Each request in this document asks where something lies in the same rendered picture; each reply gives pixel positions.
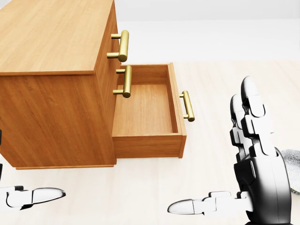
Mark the open wooden drawer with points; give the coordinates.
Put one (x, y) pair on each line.
(145, 110)

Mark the large closed wooden drawer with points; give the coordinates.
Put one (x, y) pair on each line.
(106, 44)

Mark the small closed wooden drawer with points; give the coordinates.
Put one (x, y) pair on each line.
(108, 93)

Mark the wooden cabinet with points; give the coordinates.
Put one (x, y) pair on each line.
(47, 112)

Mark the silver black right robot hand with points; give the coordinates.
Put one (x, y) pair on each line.
(264, 185)

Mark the patterned bowl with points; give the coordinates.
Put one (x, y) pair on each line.
(294, 168)

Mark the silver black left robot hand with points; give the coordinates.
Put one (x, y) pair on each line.
(42, 194)

